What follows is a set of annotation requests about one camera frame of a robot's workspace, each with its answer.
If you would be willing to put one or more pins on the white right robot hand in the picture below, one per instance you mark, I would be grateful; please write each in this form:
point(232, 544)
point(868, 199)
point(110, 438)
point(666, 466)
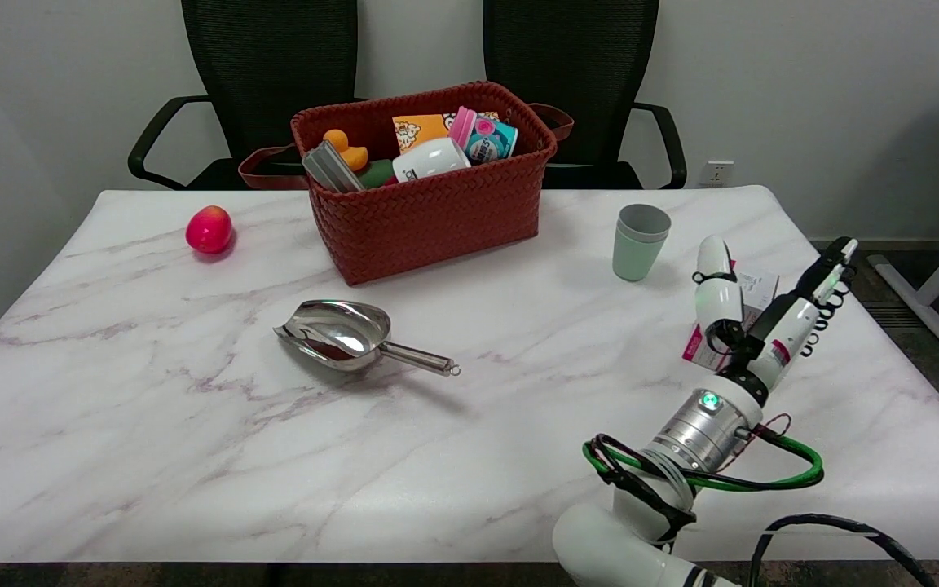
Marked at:
point(787, 330)

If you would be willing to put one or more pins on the white paper box pink edge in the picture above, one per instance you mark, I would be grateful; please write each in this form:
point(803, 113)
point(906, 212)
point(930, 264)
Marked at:
point(756, 287)

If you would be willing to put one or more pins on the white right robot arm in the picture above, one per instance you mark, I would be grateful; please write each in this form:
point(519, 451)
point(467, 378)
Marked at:
point(698, 432)

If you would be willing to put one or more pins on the grey flat box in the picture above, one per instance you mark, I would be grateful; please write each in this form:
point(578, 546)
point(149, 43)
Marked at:
point(331, 169)

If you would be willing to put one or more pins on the pale green outer cup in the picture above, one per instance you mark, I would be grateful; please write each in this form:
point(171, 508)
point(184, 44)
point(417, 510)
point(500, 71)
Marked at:
point(635, 257)

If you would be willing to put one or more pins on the grey-green inner cup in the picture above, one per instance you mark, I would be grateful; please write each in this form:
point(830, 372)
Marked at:
point(643, 218)

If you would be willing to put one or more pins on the black mesh office chair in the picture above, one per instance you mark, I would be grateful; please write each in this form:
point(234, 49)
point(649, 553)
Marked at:
point(274, 65)
point(575, 57)

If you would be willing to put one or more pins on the teal cup pink lid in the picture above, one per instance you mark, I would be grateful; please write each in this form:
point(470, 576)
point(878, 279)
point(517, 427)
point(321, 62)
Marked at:
point(490, 139)

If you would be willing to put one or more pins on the red woven basket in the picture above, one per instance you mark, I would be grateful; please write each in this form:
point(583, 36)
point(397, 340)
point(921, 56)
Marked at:
point(429, 224)

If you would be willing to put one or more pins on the white mug black print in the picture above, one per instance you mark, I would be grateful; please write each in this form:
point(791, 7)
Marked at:
point(430, 159)

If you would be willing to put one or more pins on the orange snack packet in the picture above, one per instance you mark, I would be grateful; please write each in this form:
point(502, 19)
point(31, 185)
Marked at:
point(416, 130)

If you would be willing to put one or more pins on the dark green toy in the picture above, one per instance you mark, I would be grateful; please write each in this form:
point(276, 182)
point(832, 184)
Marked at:
point(377, 172)

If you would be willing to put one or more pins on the shiny metal scoop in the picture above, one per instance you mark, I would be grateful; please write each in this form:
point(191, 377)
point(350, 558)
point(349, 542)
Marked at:
point(339, 330)

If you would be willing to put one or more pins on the orange rubber duck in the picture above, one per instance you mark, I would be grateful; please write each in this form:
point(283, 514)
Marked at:
point(349, 151)

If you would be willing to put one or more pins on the red toy apple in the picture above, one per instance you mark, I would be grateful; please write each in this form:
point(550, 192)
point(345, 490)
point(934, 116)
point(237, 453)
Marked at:
point(209, 230)

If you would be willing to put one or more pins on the white desk frame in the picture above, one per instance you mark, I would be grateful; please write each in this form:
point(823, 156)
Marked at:
point(938, 281)

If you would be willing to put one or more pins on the white wall socket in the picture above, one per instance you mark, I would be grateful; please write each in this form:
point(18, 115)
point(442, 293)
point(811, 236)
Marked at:
point(716, 173)

